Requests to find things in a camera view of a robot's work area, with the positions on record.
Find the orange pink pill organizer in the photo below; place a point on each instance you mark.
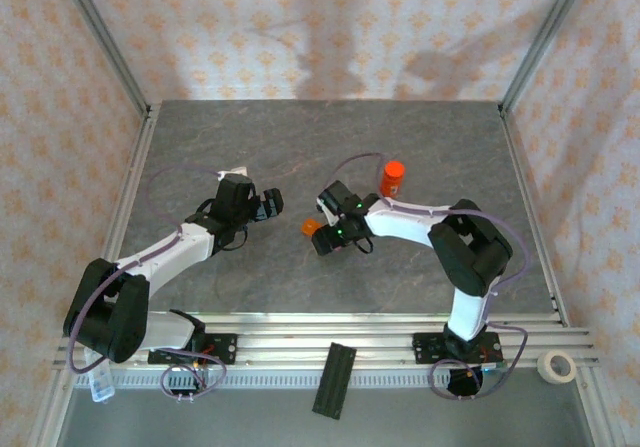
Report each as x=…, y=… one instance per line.
x=310, y=228

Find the orange pill bottle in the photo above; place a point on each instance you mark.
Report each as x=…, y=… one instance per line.
x=392, y=186

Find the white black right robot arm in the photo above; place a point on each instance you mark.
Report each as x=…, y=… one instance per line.
x=400, y=222

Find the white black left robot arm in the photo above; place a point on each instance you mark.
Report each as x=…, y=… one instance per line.
x=165, y=254

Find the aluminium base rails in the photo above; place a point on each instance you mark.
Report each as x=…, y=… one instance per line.
x=300, y=329

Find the black ribbed bar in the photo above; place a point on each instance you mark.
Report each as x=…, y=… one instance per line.
x=334, y=382

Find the clear plastic bottle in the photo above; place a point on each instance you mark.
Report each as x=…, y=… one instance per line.
x=102, y=384

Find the white tape roll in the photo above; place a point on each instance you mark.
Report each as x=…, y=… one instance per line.
x=544, y=371

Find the aluminium side rail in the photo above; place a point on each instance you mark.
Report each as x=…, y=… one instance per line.
x=134, y=167
x=520, y=167

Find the aluminium frame post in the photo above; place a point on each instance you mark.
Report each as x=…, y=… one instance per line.
x=102, y=37
x=546, y=37

